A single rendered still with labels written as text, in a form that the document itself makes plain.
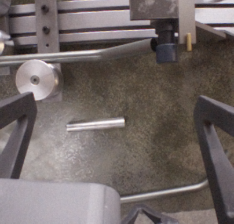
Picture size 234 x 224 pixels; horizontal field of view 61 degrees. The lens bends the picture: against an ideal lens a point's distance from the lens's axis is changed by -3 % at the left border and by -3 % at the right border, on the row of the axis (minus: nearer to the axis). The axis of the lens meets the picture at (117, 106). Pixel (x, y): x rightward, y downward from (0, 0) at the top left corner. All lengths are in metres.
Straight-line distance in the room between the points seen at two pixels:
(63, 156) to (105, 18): 0.24
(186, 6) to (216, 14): 0.17
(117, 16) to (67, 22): 0.08
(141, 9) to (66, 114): 0.23
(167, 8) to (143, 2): 0.02
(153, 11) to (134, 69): 0.17
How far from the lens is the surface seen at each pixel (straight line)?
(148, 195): 0.39
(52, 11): 0.33
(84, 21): 0.33
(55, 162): 0.39
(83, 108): 0.35
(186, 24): 0.20
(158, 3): 0.20
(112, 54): 0.25
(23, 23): 0.36
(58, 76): 0.28
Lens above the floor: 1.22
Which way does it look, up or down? 83 degrees down
